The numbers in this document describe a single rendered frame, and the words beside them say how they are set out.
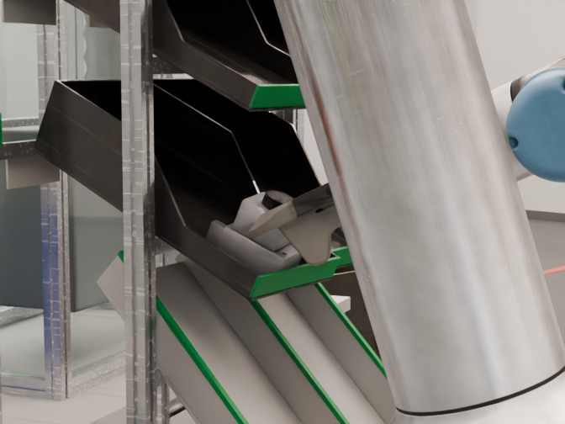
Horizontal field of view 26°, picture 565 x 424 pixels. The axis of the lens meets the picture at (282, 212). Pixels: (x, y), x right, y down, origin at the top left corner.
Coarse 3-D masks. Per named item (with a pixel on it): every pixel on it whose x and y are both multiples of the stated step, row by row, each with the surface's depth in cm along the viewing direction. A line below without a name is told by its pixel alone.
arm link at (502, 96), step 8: (496, 88) 97; (504, 88) 96; (496, 96) 96; (504, 96) 95; (496, 104) 95; (504, 104) 95; (504, 112) 94; (504, 120) 94; (504, 128) 94; (504, 136) 94; (512, 152) 95; (512, 160) 95; (520, 168) 96; (520, 176) 97; (528, 176) 97
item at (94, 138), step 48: (96, 96) 119; (48, 144) 115; (96, 144) 112; (192, 144) 122; (96, 192) 112; (192, 192) 121; (240, 192) 119; (192, 240) 107; (240, 288) 104; (288, 288) 108
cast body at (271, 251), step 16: (272, 192) 108; (240, 208) 107; (256, 208) 106; (272, 208) 106; (240, 224) 107; (208, 240) 111; (224, 240) 108; (240, 240) 107; (256, 240) 107; (272, 240) 106; (240, 256) 108; (256, 256) 107; (272, 256) 106; (288, 256) 107; (256, 272) 107; (272, 272) 106
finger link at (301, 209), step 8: (328, 184) 100; (312, 192) 100; (320, 192) 100; (328, 192) 100; (296, 200) 101; (304, 200) 101; (312, 200) 101; (320, 200) 101; (328, 200) 101; (296, 208) 101; (304, 208) 101; (312, 208) 101
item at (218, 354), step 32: (160, 288) 119; (192, 288) 122; (224, 288) 121; (160, 320) 110; (192, 320) 118; (224, 320) 122; (256, 320) 120; (160, 352) 110; (192, 352) 108; (224, 352) 118; (256, 352) 120; (288, 352) 118; (192, 384) 109; (224, 384) 115; (256, 384) 118; (288, 384) 118; (320, 384) 117; (192, 416) 109; (224, 416) 107; (256, 416) 114; (288, 416) 117; (320, 416) 116
